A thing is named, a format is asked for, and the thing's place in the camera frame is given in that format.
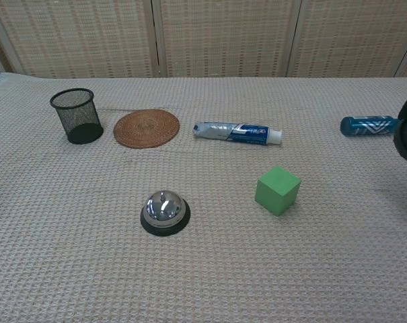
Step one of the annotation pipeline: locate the green foam cube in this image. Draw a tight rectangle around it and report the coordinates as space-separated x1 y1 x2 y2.
254 166 302 217

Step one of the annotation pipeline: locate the blue white toothpaste tube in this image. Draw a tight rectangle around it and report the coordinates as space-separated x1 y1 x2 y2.
193 121 284 147

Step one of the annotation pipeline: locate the woven bamboo folding screen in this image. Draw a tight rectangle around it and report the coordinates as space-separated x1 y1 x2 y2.
0 0 407 80

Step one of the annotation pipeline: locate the beige waffle weave tablecloth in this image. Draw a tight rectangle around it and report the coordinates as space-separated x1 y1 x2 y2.
0 72 407 323

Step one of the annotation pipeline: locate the round woven rattan coaster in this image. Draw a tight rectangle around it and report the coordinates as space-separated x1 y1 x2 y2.
113 108 180 149

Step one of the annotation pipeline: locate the silver call bell black base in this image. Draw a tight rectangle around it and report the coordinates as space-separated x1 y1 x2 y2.
139 190 192 238

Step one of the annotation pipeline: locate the black mesh pen holder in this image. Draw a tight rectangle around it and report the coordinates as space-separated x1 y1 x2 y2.
49 87 105 145

